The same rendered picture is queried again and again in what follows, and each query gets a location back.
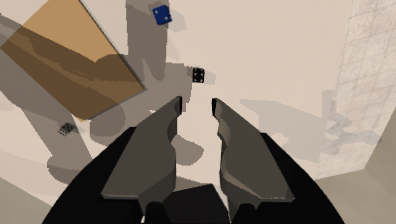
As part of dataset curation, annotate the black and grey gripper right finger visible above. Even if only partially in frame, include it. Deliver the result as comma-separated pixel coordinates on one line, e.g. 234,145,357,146
212,98,345,224

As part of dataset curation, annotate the blue die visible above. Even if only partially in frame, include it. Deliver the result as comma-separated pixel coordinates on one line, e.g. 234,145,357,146
152,5,172,25

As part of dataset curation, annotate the brown flat mat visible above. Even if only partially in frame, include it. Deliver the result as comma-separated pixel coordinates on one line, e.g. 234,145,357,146
0,0,144,122

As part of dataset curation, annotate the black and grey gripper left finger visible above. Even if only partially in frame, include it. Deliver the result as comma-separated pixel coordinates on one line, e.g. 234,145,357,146
42,96,182,224

